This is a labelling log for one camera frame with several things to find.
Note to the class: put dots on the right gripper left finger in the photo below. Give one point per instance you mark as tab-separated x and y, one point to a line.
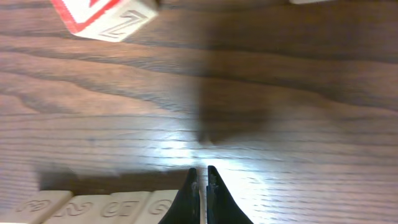
185	208

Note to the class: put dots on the yellow C block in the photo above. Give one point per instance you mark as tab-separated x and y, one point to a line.
38	207

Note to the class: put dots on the red I block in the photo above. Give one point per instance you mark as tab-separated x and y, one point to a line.
106	20

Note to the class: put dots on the green B block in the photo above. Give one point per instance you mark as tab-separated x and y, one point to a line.
297	2

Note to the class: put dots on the green R block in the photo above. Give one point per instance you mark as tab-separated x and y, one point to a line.
122	208

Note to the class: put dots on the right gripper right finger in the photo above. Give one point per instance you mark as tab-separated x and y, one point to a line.
220	205

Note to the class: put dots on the yellow O block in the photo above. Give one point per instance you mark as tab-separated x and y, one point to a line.
82	209

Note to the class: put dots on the blue L block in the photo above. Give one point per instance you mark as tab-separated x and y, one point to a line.
156	207

